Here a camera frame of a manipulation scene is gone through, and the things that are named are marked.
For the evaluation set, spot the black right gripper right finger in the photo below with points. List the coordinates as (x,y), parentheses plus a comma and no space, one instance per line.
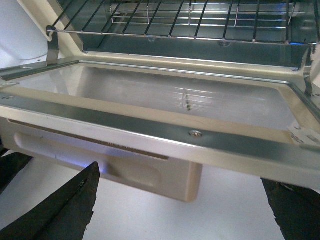
(296,209)

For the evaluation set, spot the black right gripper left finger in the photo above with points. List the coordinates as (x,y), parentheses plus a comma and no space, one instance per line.
(64,215)

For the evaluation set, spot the oven door with glass window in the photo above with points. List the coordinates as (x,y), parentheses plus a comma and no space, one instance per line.
(256,126)

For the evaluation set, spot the silver oven door handle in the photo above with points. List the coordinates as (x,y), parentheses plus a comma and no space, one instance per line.
(159,174)

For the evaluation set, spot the cream Toshiba toaster oven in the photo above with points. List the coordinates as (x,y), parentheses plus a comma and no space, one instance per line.
(296,57)

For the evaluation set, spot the wire oven rack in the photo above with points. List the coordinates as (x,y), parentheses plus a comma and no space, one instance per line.
(276,22)

